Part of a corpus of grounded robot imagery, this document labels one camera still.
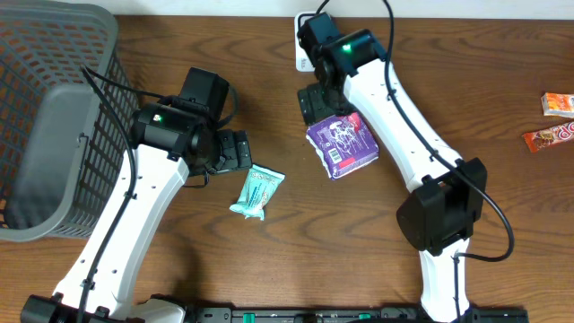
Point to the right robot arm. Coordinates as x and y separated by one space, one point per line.
356 78

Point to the grey plastic mesh basket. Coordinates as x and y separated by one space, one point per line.
65 100

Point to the white barcode scanner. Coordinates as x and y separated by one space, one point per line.
302 61

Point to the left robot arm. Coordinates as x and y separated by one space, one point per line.
169 144

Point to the orange brown wafer bar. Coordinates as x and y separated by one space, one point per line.
540 139

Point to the small orange snack packet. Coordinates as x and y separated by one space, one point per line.
559 105

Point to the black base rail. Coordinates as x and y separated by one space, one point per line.
314 315

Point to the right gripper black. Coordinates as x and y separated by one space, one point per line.
311 104

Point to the teal snack packet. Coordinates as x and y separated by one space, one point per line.
260 185

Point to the red purple snack bag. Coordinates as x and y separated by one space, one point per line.
344 144

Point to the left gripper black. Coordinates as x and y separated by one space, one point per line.
239 150

